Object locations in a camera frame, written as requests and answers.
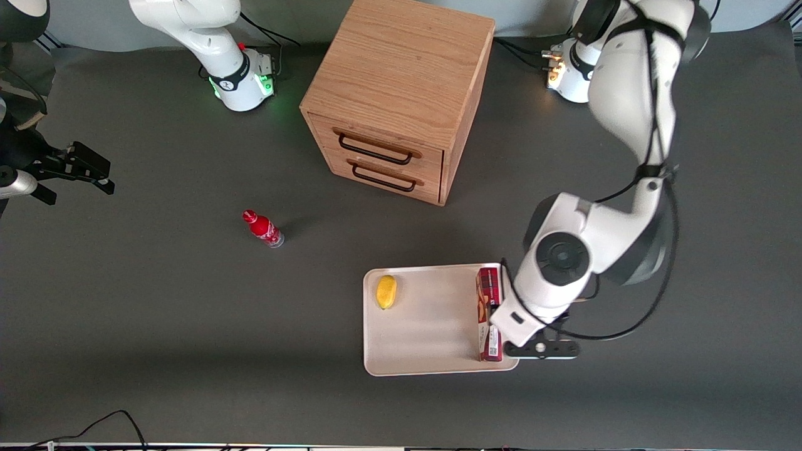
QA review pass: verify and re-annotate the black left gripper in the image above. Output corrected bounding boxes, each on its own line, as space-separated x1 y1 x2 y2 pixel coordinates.
504 340 581 360

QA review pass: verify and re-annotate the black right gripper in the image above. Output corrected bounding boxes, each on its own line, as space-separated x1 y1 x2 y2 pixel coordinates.
19 142 116 206

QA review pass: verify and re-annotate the red cookie box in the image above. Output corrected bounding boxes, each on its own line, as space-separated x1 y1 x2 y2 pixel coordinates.
475 266 504 363

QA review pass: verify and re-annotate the cream rectangular tray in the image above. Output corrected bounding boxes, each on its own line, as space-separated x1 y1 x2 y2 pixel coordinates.
363 262 520 377

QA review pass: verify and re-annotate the yellow lemon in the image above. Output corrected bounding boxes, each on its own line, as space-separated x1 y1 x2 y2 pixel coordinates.
376 274 398 311

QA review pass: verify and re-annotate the red cola bottle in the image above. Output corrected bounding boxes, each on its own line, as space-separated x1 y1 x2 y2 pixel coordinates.
242 209 285 249

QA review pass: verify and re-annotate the wooden two-drawer cabinet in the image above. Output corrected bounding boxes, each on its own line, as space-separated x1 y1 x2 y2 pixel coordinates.
299 0 496 207

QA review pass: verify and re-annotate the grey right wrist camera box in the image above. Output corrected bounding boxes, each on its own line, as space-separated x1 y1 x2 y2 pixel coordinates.
0 167 38 200

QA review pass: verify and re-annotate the white table edge rail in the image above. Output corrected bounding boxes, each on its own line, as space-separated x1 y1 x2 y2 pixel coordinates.
0 443 802 451

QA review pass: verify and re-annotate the black metal drawer handle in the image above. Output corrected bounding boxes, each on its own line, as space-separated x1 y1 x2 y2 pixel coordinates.
335 130 415 167
348 161 419 193

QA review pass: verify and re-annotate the black looping table-edge cable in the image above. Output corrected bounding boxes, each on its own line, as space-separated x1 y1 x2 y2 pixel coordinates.
28 410 148 451

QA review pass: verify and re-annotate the black right base cable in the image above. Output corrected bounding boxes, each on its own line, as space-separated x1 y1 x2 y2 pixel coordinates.
240 11 302 80

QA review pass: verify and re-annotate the black base cable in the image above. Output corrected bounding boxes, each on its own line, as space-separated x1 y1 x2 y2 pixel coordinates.
494 36 556 71
240 11 302 80

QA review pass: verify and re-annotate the black left base cable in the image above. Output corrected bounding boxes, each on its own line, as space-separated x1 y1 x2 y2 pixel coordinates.
494 36 556 71

